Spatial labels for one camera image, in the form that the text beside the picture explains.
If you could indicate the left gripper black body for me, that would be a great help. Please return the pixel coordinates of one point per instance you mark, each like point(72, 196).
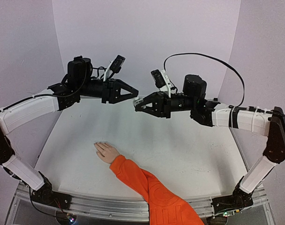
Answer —
point(108, 93)

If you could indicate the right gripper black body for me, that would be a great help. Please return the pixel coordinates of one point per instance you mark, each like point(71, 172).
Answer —
point(167, 104)

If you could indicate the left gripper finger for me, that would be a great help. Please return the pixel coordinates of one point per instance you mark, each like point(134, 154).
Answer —
point(121, 85)
point(122, 97)

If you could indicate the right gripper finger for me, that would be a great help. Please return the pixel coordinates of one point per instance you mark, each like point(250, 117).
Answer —
point(153, 98)
point(154, 111)

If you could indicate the clear nail polish bottle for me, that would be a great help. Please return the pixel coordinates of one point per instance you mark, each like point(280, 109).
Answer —
point(137, 101)

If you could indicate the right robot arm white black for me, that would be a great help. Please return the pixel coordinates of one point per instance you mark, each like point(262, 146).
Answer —
point(212, 113)

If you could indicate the orange sleeve forearm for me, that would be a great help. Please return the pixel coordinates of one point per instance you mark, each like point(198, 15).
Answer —
point(165, 207)

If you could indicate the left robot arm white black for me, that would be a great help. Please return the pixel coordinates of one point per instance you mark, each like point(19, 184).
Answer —
point(78, 82)

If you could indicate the mannequin hand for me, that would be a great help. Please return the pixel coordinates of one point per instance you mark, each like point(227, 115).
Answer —
point(106, 152)

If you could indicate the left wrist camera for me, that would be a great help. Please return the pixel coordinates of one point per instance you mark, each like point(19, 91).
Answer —
point(114, 67)

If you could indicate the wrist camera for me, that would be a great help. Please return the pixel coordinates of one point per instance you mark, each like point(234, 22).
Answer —
point(114, 67)
point(162, 81)

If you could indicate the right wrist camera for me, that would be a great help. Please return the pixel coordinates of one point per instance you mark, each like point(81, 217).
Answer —
point(162, 81)

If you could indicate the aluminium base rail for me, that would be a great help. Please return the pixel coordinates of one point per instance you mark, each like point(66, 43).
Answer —
point(84, 210)

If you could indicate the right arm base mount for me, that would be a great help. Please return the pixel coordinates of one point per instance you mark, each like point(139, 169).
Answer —
point(238, 200)

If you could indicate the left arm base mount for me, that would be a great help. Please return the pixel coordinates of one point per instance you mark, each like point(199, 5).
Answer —
point(47, 196)

